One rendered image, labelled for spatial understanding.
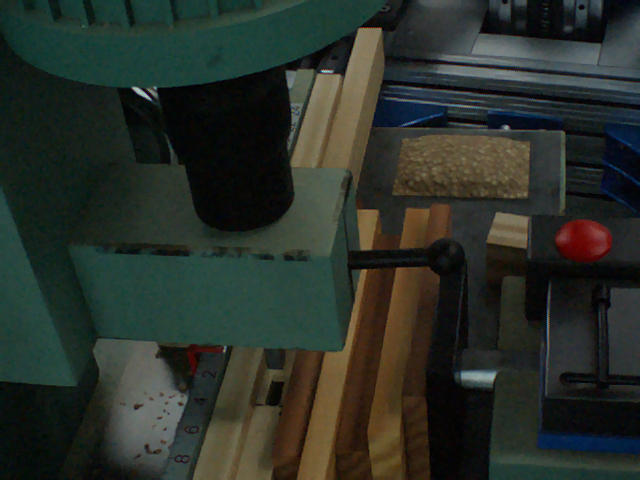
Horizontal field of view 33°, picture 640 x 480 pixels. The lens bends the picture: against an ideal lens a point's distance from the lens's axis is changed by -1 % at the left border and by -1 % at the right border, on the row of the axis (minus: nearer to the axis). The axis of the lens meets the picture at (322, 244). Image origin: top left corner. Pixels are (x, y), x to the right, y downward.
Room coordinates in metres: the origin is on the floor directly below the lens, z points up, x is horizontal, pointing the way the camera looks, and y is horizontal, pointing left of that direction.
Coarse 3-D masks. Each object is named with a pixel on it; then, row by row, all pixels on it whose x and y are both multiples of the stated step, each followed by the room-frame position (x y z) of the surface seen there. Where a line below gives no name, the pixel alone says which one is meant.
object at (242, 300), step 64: (128, 192) 0.45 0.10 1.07; (320, 192) 0.43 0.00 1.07; (128, 256) 0.41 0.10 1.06; (192, 256) 0.40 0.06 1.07; (256, 256) 0.39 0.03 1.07; (320, 256) 0.39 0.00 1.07; (128, 320) 0.41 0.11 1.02; (192, 320) 0.40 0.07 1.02; (256, 320) 0.39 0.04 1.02; (320, 320) 0.39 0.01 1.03
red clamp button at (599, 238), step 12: (564, 228) 0.43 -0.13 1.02; (576, 228) 0.43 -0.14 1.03; (588, 228) 0.43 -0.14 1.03; (600, 228) 0.43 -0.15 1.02; (564, 240) 0.42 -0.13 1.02; (576, 240) 0.42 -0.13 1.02; (588, 240) 0.42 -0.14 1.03; (600, 240) 0.42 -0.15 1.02; (564, 252) 0.41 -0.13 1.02; (576, 252) 0.41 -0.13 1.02; (588, 252) 0.41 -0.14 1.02; (600, 252) 0.41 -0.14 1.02
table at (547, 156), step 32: (384, 128) 0.71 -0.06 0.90; (416, 128) 0.71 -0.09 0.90; (384, 160) 0.67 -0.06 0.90; (544, 160) 0.64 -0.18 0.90; (384, 192) 0.63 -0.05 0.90; (544, 192) 0.61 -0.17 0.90; (384, 224) 0.60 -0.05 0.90; (480, 224) 0.58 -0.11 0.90; (480, 256) 0.55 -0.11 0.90; (480, 288) 0.52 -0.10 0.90; (480, 320) 0.49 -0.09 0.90; (480, 416) 0.41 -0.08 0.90; (480, 448) 0.39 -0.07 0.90
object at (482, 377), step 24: (456, 288) 0.43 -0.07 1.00; (456, 312) 0.41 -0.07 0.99; (432, 336) 0.39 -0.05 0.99; (456, 336) 0.39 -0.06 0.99; (432, 360) 0.38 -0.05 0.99; (456, 360) 0.37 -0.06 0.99; (480, 360) 0.40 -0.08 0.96; (504, 360) 0.40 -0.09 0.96; (528, 360) 0.39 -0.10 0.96; (432, 384) 0.36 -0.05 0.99; (456, 384) 0.37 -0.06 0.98; (480, 384) 0.39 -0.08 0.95; (432, 408) 0.36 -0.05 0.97; (456, 408) 0.37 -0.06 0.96; (432, 432) 0.36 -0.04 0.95; (456, 432) 0.36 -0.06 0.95; (432, 456) 0.37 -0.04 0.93; (456, 456) 0.36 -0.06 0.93
